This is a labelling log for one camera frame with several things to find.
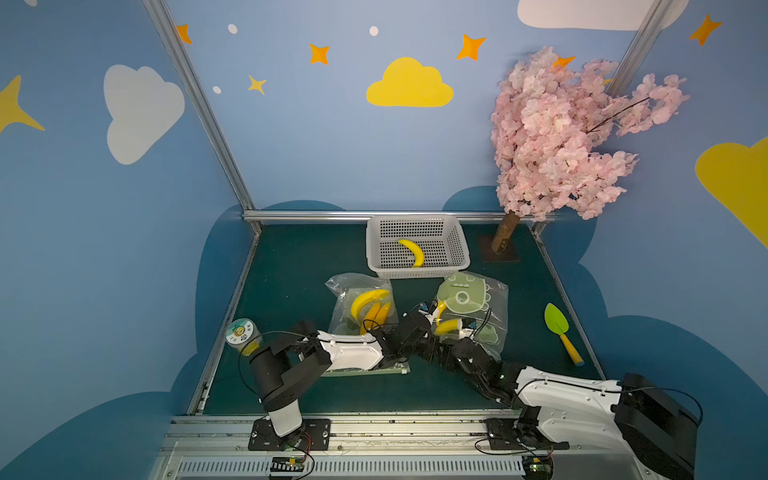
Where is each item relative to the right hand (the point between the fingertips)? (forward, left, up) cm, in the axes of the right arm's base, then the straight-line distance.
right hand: (446, 343), depth 87 cm
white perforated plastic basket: (+45, -1, -4) cm, 45 cm away
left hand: (0, +2, +3) cm, 4 cm away
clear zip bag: (+12, +29, +3) cm, 31 cm away
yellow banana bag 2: (+6, 0, -2) cm, 7 cm away
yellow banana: (+34, +9, 0) cm, 36 cm away
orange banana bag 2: (+8, +19, -1) cm, 21 cm away
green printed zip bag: (+12, -9, +1) cm, 15 cm away
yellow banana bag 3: (+12, +1, 0) cm, 12 cm away
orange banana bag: (+6, +24, -1) cm, 25 cm away
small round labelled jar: (-3, +59, +6) cm, 60 cm away
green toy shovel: (+12, -38, -4) cm, 40 cm away
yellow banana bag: (+12, +26, +3) cm, 29 cm away
